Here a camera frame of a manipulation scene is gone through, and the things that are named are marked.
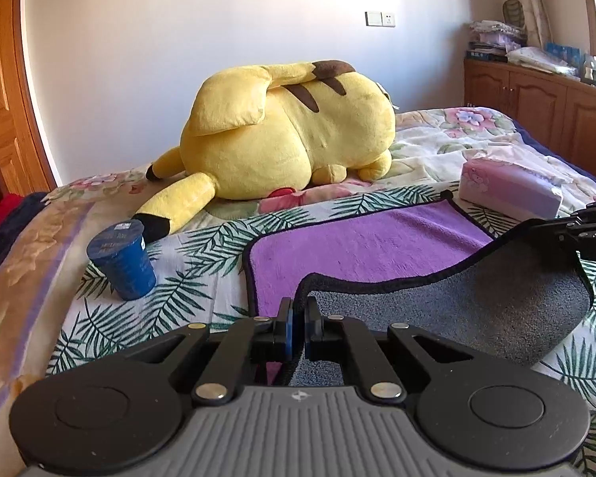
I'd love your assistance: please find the pink tissue pack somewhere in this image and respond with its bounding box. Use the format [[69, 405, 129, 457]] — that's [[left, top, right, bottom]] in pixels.
[[458, 155, 573, 221]]

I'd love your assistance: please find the floral blanket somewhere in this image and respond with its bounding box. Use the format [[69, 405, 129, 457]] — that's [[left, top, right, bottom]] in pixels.
[[0, 106, 596, 428]]

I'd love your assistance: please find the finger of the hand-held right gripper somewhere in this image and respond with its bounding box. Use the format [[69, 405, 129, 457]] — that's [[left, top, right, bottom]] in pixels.
[[519, 217, 585, 261], [556, 203, 596, 233]]

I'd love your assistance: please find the white plastic bag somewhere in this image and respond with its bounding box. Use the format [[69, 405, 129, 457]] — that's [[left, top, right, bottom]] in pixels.
[[505, 46, 580, 76]]

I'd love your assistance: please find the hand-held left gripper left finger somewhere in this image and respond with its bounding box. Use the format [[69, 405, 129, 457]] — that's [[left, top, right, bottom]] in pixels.
[[123, 297, 296, 406]]

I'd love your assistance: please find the leaf print bed sheet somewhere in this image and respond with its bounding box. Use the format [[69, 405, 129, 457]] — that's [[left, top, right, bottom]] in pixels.
[[46, 184, 596, 477]]

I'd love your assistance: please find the blue box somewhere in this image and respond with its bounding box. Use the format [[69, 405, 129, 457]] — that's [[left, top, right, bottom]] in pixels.
[[545, 42, 583, 64]]

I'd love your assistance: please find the purple and grey towel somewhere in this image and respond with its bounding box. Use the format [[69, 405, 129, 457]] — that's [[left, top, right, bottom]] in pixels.
[[242, 197, 595, 389]]

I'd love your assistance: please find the pile of folded cloths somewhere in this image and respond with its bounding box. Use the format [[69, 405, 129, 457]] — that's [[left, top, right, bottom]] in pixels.
[[465, 19, 528, 63]]

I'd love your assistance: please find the wooden cabinet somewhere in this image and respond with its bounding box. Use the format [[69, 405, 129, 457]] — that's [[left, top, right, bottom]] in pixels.
[[463, 58, 596, 186]]

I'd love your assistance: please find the blue paper cup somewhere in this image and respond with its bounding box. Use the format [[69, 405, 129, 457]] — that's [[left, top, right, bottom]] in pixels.
[[86, 219, 158, 302]]

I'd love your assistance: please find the dark blue cloth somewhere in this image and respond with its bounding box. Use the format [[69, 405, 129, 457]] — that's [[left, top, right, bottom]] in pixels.
[[0, 191, 50, 295]]

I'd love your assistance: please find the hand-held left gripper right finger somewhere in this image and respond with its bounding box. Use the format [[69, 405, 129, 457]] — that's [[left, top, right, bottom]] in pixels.
[[303, 296, 474, 404]]

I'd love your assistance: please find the wooden wardrobe door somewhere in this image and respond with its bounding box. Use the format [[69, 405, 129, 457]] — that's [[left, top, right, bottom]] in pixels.
[[0, 0, 57, 224]]

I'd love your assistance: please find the yellow plush toy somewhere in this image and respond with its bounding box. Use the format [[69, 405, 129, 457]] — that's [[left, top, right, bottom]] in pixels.
[[131, 60, 398, 242]]

